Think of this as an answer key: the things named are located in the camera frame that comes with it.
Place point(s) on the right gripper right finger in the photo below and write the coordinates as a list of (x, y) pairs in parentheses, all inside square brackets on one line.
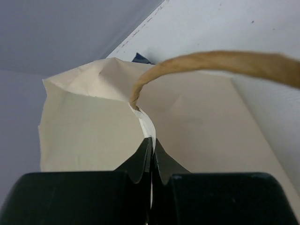
[(219, 198)]

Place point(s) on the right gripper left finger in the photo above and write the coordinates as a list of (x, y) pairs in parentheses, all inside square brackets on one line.
[(118, 197)]

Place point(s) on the brown paper bag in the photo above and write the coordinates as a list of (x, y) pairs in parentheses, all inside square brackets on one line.
[(96, 115)]

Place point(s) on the blue snack box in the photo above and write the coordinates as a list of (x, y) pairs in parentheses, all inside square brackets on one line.
[(141, 59)]

